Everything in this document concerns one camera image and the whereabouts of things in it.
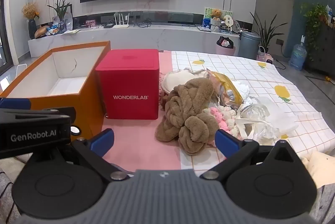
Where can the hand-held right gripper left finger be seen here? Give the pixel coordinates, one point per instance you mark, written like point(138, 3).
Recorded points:
point(103, 141)

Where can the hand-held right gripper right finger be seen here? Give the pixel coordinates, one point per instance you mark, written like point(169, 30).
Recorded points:
point(227, 142)

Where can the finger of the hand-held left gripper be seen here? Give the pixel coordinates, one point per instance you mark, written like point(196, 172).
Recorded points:
point(52, 112)
point(14, 103)

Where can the orange cardboard box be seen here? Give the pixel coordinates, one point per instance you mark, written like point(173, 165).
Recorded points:
point(86, 98)

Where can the clear plastic bag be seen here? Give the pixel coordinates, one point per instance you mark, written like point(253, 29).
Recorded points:
point(251, 111)

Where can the brown fluffy scarf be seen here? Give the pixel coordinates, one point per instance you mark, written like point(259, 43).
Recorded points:
point(188, 108)

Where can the pink and white fluffy cloth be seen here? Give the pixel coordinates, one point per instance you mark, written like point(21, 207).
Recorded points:
point(222, 115)

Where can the yellow snack packet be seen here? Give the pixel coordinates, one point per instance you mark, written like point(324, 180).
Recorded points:
point(226, 87)

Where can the white lace cloth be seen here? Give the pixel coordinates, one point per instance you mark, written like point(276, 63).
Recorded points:
point(242, 87)

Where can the white translucent bag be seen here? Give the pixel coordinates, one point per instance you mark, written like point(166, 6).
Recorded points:
point(282, 114)

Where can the red cube box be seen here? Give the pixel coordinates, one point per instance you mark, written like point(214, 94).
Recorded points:
point(130, 82)

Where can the cream padded cloth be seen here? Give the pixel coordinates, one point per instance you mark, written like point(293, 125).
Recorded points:
point(178, 81)

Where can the dried flowers in dark vase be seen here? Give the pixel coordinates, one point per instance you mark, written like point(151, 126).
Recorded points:
point(32, 19)

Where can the pink trash bin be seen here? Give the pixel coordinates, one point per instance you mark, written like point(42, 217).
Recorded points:
point(225, 49)

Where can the small pink bag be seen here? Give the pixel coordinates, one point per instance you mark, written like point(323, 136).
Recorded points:
point(265, 57)

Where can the cream pillow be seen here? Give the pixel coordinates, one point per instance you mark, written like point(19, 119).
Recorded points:
point(323, 166)

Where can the grey trash bin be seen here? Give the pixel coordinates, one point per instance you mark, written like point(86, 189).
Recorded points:
point(249, 46)

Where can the green plant in glass vase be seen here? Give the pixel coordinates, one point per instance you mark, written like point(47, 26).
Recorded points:
point(62, 11)

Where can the white router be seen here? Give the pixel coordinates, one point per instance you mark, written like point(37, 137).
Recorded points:
point(121, 23)

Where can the blue water jug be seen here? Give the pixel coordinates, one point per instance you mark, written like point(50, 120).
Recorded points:
point(297, 55)

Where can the tall leafy floor plant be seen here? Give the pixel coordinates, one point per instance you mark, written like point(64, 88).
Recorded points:
point(267, 35)

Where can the blue tissue pack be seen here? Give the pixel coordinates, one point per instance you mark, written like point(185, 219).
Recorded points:
point(206, 22)

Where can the brown teddy bear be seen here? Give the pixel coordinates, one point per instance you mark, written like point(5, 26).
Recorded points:
point(216, 14)

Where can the dark cabinet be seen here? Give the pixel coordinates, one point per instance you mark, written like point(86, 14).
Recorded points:
point(324, 51)

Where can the leafy plant on cabinet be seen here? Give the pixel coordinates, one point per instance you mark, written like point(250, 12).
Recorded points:
point(314, 14)

